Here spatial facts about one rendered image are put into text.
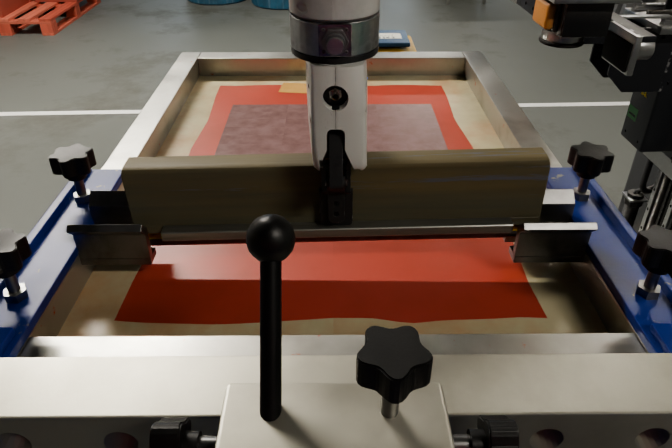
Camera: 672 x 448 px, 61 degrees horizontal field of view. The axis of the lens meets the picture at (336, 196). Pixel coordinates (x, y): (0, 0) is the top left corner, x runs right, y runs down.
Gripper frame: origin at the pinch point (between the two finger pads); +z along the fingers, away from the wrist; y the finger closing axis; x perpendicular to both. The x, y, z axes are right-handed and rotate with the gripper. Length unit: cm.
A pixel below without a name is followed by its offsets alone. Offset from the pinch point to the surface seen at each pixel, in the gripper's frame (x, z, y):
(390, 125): -9.0, 8.8, 34.5
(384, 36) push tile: -11, 8, 78
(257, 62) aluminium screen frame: 14, 6, 57
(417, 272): -8.5, 8.5, -1.8
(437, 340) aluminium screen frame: -8.2, 4.9, -14.8
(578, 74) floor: -165, 108, 317
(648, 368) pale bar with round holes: -20.8, -0.2, -22.3
